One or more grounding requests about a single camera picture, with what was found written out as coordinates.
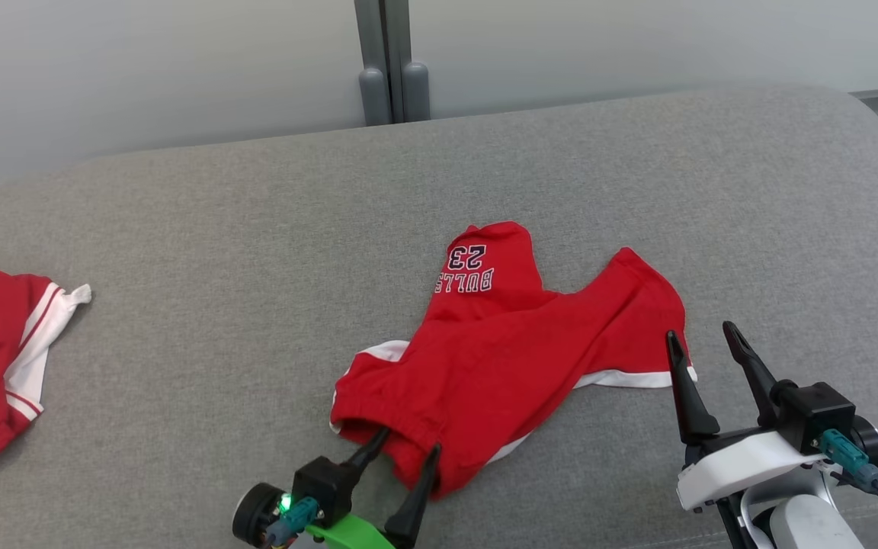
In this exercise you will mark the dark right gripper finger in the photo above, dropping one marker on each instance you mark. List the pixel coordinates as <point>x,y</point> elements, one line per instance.
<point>690,396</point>
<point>755,377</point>

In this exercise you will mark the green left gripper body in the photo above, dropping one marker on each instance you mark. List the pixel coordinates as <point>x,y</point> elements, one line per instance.
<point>351,534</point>

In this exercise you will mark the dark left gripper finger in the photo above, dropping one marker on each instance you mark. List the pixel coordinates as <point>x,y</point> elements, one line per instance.
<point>416,503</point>
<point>366,454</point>

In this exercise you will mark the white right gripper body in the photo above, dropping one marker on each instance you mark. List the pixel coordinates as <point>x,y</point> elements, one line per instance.
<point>744,465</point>

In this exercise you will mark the red Bulls 23 shorts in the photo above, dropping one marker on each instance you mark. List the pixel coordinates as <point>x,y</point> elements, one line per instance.
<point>500,358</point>

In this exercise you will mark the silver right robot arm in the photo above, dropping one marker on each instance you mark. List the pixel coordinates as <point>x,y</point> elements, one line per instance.
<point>812,526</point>

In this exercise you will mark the black left round motor cap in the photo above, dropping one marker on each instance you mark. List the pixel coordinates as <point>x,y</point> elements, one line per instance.
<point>252,515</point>

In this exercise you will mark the black round motor cap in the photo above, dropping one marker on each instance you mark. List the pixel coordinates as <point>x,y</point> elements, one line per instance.
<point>252,515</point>
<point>872,442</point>

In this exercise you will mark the black right round motor cap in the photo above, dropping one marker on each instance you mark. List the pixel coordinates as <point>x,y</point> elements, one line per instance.
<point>872,442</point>

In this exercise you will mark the grey fabric sofa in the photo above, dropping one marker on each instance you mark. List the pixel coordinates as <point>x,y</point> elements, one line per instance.
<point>218,252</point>

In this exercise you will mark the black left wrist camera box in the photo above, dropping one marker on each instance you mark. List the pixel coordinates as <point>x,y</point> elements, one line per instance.
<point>325,488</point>

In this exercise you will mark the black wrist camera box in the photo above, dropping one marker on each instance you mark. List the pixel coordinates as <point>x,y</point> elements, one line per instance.
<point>816,415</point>
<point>325,488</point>

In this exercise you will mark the teal left camera connector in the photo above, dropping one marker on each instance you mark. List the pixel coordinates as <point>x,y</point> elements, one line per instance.
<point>298,518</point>

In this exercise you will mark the teal camera connector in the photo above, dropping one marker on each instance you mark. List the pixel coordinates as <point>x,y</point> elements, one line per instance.
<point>850,457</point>
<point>298,518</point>

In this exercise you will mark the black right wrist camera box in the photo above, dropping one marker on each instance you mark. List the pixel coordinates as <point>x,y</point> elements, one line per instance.
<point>816,415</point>

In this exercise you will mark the teal right camera connector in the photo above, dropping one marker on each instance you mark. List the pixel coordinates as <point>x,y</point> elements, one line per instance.
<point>850,457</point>

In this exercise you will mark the grey double partition post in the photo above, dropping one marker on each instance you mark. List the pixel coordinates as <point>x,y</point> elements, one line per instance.
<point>393,69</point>

